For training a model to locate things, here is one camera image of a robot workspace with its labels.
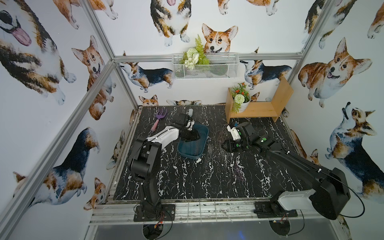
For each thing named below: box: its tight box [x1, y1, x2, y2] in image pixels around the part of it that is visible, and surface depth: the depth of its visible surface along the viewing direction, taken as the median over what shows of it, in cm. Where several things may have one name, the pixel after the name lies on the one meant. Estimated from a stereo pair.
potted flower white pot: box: [230, 82, 251, 114], surface depth 100 cm
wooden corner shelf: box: [225, 76, 294, 124], surface depth 109 cm
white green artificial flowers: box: [180, 34, 210, 70], surface depth 82 cm
